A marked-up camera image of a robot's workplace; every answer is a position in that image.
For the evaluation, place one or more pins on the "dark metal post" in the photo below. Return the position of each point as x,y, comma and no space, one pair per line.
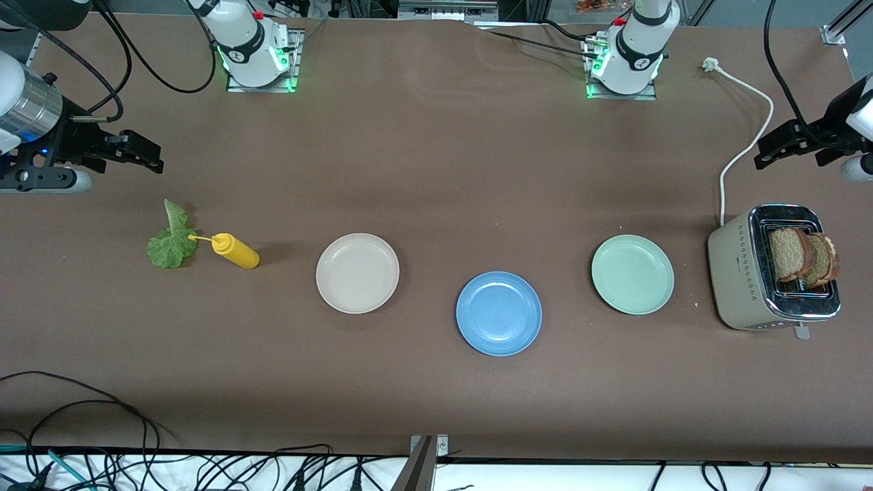
416,474

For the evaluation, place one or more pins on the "beige round plate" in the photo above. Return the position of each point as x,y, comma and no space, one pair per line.
357,273

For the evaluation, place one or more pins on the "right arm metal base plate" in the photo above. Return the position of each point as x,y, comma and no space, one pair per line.
299,68

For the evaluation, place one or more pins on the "brown bread slice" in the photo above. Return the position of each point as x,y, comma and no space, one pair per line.
826,262
788,256

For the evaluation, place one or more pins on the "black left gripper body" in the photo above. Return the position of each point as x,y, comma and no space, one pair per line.
824,129

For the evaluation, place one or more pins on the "aluminium frame profile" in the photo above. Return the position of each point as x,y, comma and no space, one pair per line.
833,34

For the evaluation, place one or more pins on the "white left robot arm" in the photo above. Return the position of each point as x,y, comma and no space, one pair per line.
634,54

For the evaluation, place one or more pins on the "mint green round plate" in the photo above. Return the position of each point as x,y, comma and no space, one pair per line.
632,274

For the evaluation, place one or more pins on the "grey power strip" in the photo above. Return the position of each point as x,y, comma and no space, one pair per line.
447,9

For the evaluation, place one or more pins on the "blue round plate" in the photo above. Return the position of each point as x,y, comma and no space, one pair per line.
498,314

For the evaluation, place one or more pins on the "beige chrome toaster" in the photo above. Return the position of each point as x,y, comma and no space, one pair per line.
740,279

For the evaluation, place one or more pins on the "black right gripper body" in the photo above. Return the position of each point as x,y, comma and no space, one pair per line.
73,144

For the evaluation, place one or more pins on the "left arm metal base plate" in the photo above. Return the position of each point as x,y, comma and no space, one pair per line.
648,94

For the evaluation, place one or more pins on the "orange snack bag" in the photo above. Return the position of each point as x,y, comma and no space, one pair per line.
593,7

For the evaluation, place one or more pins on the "green lettuce leaf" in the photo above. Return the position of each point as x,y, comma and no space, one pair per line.
170,249

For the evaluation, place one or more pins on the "yellow mustard squeeze bottle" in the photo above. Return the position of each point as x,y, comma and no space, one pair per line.
239,254

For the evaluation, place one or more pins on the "small metal table bracket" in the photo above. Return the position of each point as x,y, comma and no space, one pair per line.
442,447

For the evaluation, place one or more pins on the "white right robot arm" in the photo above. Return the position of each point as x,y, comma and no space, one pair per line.
249,48

